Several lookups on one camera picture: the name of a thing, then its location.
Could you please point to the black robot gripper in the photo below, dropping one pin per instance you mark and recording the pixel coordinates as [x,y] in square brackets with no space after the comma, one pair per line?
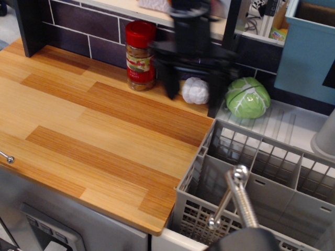
[193,51]

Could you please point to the grey plastic drying rack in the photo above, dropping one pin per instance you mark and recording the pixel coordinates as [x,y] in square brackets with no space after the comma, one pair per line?
[291,190]

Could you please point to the white sink with drainboard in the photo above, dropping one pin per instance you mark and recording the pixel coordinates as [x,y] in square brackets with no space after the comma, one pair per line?
[284,123]

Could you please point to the white toy ice cream cone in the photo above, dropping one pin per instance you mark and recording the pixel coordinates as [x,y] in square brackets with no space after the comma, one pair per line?
[194,91]

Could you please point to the green toy cabbage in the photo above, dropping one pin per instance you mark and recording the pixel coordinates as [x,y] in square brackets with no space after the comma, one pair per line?
[247,98]

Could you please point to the red-lidded spice jar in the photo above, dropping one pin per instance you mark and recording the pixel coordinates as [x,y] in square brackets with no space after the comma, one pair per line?
[140,71]

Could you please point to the white toy cake slice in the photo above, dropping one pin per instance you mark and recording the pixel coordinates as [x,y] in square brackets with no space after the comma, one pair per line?
[158,5]

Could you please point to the colourful cardboard box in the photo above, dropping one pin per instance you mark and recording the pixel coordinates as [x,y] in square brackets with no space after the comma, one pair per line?
[279,28]

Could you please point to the light blue box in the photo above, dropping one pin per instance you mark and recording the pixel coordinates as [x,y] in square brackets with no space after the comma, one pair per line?
[308,52]

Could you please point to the grey faucet base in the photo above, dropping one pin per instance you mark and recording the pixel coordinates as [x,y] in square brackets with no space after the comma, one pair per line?
[322,143]

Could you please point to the black clamp body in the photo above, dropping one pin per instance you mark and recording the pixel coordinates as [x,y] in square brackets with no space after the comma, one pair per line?
[248,238]

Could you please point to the small chrome knob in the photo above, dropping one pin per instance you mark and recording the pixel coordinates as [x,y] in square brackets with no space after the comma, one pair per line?
[9,159]

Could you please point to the silver oven control panel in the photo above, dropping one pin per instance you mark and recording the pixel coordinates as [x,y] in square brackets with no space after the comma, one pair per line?
[49,233]

